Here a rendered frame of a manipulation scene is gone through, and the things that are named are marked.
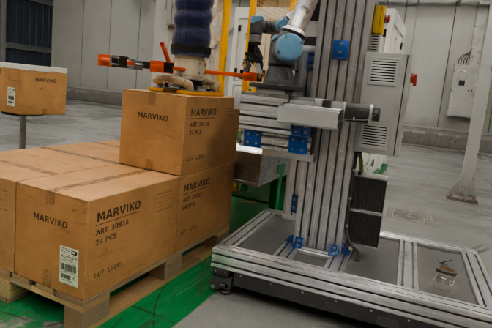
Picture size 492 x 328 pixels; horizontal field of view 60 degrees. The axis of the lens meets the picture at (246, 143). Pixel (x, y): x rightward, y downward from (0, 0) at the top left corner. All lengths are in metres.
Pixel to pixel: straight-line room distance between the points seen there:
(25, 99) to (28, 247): 2.00
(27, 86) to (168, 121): 1.88
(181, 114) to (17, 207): 0.81
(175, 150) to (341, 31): 0.99
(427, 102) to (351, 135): 9.21
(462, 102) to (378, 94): 9.05
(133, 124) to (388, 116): 1.27
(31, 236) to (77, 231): 0.27
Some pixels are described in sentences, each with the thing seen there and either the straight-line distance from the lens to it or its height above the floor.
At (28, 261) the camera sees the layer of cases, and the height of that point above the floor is 0.22.
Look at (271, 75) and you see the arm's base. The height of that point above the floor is 1.08.
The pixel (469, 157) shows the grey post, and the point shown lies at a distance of 5.24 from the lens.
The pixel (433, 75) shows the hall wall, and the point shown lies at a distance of 11.31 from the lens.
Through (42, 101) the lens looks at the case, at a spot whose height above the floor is 0.73.
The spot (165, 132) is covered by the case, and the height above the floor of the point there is 0.75.
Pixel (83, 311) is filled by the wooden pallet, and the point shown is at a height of 0.11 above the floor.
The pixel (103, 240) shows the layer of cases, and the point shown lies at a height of 0.36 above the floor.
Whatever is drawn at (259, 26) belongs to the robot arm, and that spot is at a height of 1.37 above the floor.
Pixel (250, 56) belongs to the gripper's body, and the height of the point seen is 1.19.
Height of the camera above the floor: 1.02
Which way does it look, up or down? 8 degrees down
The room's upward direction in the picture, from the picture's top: 6 degrees clockwise
